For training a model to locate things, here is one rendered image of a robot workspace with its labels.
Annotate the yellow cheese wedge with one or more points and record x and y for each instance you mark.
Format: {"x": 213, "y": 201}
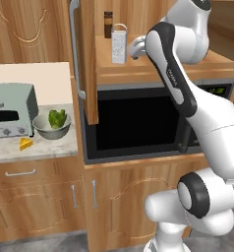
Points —
{"x": 25, "y": 144}

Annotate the wooden wall cabinet door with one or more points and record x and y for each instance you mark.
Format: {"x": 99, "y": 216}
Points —
{"x": 30, "y": 29}

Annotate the silver cheese grater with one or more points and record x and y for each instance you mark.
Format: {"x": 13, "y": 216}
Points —
{"x": 118, "y": 46}

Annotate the green lettuce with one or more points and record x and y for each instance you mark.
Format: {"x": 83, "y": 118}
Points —
{"x": 57, "y": 118}

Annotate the black built-in microwave oven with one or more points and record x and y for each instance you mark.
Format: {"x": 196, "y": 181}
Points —
{"x": 132, "y": 124}

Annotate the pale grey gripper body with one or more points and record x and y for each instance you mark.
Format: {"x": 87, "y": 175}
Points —
{"x": 137, "y": 46}

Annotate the wooden drawer front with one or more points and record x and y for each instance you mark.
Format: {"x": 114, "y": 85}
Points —
{"x": 46, "y": 170}

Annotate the wooden base cabinet door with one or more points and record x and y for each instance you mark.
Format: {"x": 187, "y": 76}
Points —
{"x": 33, "y": 210}
{"x": 128, "y": 203}

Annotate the dark brown bottle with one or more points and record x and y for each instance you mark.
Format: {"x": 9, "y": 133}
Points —
{"x": 108, "y": 24}

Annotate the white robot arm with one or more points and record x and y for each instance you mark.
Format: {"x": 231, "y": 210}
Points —
{"x": 217, "y": 131}

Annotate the wooden open wall cabinet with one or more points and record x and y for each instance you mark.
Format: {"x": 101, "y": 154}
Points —
{"x": 128, "y": 70}

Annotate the grey salad bowl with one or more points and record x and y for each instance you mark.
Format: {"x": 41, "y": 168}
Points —
{"x": 53, "y": 133}

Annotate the grey toaster oven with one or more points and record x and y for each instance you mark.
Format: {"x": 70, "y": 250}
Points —
{"x": 11, "y": 111}

